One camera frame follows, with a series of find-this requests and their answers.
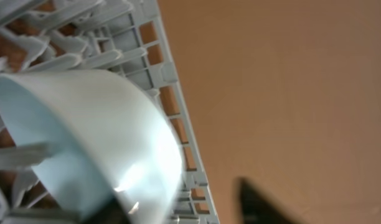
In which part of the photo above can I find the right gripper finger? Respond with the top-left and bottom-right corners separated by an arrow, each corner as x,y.
237,177 -> 299,224

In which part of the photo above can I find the grey dishwasher rack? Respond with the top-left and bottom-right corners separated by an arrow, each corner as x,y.
0,0 -> 219,223

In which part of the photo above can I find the blue bowl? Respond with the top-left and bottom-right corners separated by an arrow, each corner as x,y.
0,70 -> 183,223

